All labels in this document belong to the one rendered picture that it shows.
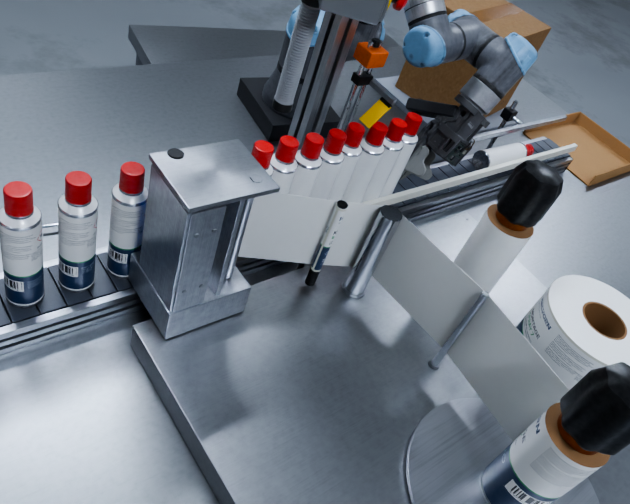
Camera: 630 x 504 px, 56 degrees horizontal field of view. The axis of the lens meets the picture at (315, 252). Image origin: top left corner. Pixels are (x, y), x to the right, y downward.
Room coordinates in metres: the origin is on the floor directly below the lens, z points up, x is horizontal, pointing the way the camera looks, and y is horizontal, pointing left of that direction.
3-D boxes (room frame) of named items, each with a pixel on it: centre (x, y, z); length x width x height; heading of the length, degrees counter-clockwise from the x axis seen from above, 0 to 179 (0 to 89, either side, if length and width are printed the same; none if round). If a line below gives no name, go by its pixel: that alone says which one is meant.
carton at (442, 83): (1.75, -0.21, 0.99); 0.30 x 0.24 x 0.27; 153
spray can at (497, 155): (1.42, -0.36, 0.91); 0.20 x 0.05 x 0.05; 140
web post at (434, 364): (0.68, -0.26, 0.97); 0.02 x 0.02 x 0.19
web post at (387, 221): (0.78, -0.09, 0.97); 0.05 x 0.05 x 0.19
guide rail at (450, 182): (1.21, -0.24, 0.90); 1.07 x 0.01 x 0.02; 142
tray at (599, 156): (1.78, -0.65, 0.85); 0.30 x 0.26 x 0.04; 142
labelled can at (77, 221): (0.56, 0.32, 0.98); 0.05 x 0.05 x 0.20
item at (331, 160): (0.91, 0.04, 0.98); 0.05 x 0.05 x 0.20
